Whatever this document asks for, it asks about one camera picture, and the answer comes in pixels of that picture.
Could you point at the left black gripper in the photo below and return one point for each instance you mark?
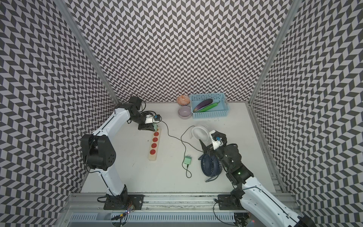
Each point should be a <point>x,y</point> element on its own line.
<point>145,126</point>

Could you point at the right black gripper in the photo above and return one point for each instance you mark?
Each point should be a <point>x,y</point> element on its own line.
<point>210,148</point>

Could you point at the cream power strip red sockets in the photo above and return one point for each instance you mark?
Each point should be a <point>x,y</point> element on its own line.
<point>154,146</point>

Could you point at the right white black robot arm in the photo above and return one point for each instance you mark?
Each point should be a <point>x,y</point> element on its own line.
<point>252,195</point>

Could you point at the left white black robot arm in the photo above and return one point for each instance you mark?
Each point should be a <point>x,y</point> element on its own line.
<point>98,152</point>

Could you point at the white desk fan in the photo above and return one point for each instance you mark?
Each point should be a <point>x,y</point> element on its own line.
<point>201,132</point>

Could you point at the dark blue desk fan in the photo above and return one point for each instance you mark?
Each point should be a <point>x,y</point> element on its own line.
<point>210,166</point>

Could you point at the lilac plastic bowl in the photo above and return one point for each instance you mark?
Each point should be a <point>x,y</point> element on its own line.
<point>185,112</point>

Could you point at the green cucumber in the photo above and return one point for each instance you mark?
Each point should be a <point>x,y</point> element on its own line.
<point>207,108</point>

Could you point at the light blue plastic basket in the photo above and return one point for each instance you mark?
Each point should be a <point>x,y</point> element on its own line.
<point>221,110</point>

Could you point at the purple eggplant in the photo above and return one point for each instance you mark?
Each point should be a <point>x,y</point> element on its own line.
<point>203,104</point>

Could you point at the orange patterned bowl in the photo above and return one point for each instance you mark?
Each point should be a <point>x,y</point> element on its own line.
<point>183,100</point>

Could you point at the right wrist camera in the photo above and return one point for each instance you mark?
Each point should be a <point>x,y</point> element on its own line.
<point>218,139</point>

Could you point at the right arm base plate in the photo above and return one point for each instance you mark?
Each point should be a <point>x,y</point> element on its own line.
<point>228,202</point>

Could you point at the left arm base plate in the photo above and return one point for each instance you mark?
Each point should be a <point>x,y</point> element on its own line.
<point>130,202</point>

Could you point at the aluminium front rail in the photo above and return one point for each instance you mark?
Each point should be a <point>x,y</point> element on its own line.
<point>153,202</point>

